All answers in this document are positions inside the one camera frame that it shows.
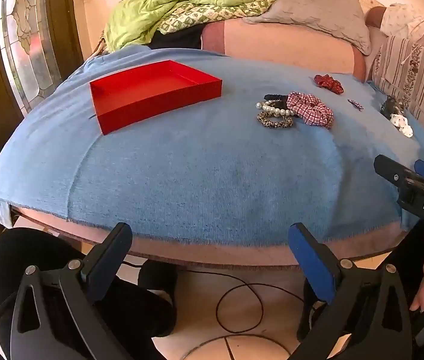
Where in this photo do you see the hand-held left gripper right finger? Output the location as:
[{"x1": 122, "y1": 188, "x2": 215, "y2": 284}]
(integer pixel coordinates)
[{"x1": 288, "y1": 222, "x2": 412, "y2": 360}]

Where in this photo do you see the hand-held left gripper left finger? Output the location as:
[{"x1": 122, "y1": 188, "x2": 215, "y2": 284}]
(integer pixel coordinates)
[{"x1": 9, "y1": 222, "x2": 134, "y2": 360}]

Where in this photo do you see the red white plaid scrunchie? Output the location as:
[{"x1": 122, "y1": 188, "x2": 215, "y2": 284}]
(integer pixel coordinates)
[{"x1": 286, "y1": 92, "x2": 335, "y2": 128}]

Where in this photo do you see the leopard print hair tie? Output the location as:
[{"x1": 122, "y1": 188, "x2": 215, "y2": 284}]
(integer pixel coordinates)
[{"x1": 257, "y1": 112, "x2": 294, "y2": 129}]

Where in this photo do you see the pearl bracelet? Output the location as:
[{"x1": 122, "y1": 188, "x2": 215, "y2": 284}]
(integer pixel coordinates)
[{"x1": 256, "y1": 100, "x2": 295, "y2": 118}]

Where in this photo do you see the red shallow box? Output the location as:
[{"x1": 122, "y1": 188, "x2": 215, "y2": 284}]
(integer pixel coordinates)
[{"x1": 89, "y1": 60, "x2": 223, "y2": 136}]

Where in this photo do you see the white dotted scrunchie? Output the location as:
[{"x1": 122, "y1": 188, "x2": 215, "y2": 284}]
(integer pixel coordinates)
[{"x1": 390, "y1": 114, "x2": 415, "y2": 138}]

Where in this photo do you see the pink table cover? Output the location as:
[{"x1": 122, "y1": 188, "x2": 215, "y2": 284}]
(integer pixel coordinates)
[{"x1": 7, "y1": 204, "x2": 408, "y2": 271}]

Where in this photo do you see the striped floral cloth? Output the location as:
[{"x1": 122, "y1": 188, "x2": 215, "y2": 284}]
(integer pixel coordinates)
[{"x1": 371, "y1": 35, "x2": 424, "y2": 152}]

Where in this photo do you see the red sequin scrunchie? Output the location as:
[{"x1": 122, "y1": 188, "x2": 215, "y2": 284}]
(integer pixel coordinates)
[{"x1": 313, "y1": 74, "x2": 344, "y2": 95}]

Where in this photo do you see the blue blanket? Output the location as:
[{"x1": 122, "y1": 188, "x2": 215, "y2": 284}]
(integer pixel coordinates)
[{"x1": 0, "y1": 45, "x2": 424, "y2": 246}]

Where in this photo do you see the white floral cloth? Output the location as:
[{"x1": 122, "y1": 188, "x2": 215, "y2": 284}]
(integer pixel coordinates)
[{"x1": 380, "y1": 3, "x2": 424, "y2": 39}]

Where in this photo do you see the pink sofa cushion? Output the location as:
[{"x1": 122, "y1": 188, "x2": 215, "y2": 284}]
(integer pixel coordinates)
[{"x1": 201, "y1": 19, "x2": 367, "y2": 83}]

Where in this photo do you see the grey pillow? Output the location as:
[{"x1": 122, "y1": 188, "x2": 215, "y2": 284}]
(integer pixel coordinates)
[{"x1": 244, "y1": 0, "x2": 372, "y2": 56}]

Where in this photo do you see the black cloth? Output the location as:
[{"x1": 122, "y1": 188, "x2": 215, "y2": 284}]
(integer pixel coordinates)
[{"x1": 148, "y1": 22, "x2": 206, "y2": 50}]

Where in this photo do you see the stained glass window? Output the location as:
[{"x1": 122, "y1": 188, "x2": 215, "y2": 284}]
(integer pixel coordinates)
[{"x1": 0, "y1": 0, "x2": 63, "y2": 114}]

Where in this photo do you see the green quilted comforter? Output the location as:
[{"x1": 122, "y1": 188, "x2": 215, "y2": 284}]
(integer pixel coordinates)
[{"x1": 103, "y1": 0, "x2": 279, "y2": 52}]

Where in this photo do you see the black floor cable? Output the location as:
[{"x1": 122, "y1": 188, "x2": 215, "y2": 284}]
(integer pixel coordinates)
[{"x1": 129, "y1": 262, "x2": 308, "y2": 335}]

